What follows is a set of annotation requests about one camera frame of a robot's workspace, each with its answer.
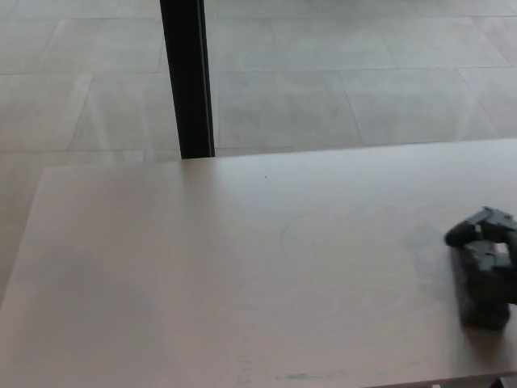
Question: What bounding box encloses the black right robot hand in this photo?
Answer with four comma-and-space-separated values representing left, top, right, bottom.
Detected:
443, 205, 517, 305

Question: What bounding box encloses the dark grey whiteboard eraser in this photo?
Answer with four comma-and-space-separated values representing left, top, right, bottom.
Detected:
449, 245, 512, 327

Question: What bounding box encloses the black metal window post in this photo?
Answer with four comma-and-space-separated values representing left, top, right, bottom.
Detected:
159, 0, 216, 159

